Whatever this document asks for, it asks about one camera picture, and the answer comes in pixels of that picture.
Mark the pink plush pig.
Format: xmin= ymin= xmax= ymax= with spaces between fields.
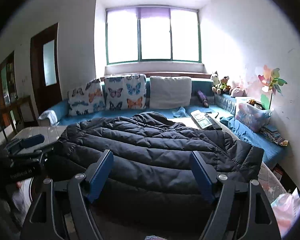
xmin=229 ymin=86 xmax=245 ymax=98

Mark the dark wooden door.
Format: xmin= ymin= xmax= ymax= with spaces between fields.
xmin=30 ymin=22 xmax=62 ymax=115

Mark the brown plush bear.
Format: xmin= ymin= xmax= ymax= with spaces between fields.
xmin=212 ymin=76 xmax=232 ymax=95

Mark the green framed window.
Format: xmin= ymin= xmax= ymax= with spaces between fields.
xmin=105 ymin=7 xmax=202 ymax=64

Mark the colourful pinwheel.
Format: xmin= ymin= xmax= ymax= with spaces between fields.
xmin=258 ymin=65 xmax=287 ymax=110

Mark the wooden table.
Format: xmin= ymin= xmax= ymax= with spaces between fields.
xmin=5 ymin=95 xmax=38 ymax=140

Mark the stack of colourful cards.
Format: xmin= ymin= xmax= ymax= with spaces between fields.
xmin=260 ymin=125 xmax=289 ymax=146

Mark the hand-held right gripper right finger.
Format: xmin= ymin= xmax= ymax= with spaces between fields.
xmin=190 ymin=151 xmax=282 ymax=240

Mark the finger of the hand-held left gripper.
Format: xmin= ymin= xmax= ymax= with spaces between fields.
xmin=6 ymin=134 xmax=45 ymax=152
xmin=7 ymin=146 xmax=54 ymax=160

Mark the blue sofa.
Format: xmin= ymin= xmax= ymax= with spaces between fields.
xmin=37 ymin=76 xmax=288 ymax=168

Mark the black puffer jacket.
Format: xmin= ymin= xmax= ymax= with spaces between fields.
xmin=44 ymin=112 xmax=265 ymax=198

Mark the wooden shelf unit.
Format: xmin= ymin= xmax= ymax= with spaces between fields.
xmin=0 ymin=50 xmax=18 ymax=110

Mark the square butterfly print pillow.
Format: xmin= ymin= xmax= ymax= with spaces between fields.
xmin=104 ymin=74 xmax=147 ymax=111

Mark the white remote control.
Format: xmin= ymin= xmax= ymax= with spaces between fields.
xmin=190 ymin=109 xmax=212 ymax=130

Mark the wide butterfly print pillow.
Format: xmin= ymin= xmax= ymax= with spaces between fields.
xmin=67 ymin=78 xmax=104 ymax=117

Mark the light grey cloth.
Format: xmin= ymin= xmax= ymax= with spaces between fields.
xmin=37 ymin=109 xmax=60 ymax=127

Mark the black remote control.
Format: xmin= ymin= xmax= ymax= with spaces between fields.
xmin=204 ymin=114 xmax=223 ymax=131

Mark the grey star quilted mattress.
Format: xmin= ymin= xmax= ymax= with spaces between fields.
xmin=11 ymin=126 xmax=290 ymax=200

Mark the plain white pillow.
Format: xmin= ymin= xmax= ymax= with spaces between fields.
xmin=149 ymin=76 xmax=192 ymax=110

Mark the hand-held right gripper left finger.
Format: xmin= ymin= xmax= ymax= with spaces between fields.
xmin=20 ymin=149 xmax=114 ymax=240

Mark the clear plastic storage box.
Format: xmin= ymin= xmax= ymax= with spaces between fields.
xmin=235 ymin=97 xmax=274 ymax=133

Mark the black and white plush cow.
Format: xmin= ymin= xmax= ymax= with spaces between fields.
xmin=210 ymin=71 xmax=222 ymax=90

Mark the pink plastic bag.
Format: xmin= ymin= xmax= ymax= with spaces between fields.
xmin=270 ymin=187 xmax=300 ymax=238

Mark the red and white cardboard box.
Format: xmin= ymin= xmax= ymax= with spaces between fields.
xmin=274 ymin=165 xmax=285 ymax=180

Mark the small blue cloth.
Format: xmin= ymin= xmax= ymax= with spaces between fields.
xmin=172 ymin=106 xmax=188 ymax=118

